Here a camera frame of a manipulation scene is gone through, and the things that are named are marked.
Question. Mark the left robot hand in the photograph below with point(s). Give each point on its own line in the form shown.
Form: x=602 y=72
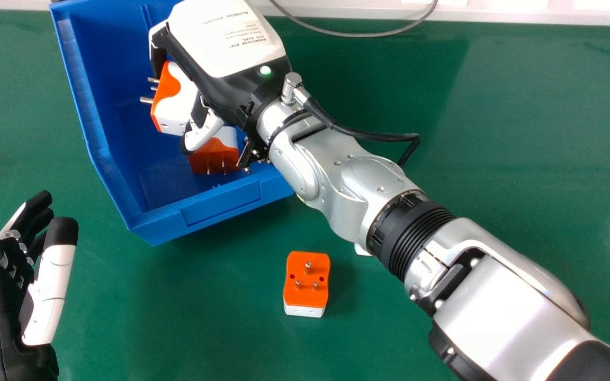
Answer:
x=14 y=286

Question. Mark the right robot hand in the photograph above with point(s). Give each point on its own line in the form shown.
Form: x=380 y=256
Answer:
x=220 y=47

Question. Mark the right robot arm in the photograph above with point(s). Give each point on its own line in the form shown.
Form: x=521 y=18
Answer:
x=442 y=264

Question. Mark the blue plastic bin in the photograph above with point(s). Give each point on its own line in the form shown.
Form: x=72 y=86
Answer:
x=125 y=132

